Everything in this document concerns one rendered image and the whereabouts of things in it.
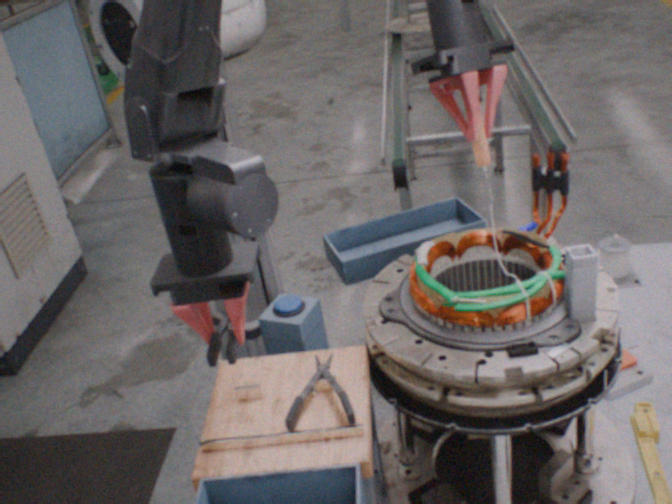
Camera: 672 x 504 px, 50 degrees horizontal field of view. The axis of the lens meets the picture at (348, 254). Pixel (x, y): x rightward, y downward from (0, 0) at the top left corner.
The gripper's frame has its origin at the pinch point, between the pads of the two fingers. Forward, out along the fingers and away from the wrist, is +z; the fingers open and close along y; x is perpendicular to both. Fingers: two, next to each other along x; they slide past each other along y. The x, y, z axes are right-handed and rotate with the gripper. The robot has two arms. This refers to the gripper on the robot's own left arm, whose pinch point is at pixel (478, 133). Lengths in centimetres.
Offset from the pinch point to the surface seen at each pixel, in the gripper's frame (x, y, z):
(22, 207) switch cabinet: 258, -37, -9
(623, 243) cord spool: 38, 59, 29
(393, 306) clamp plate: 13.0, -8.4, 19.1
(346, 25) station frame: 288, 147, -68
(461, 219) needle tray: 36.9, 21.1, 14.5
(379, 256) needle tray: 32.0, 1.2, 15.6
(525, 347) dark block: -3.4, -1.9, 24.3
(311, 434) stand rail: 4.1, -26.2, 27.1
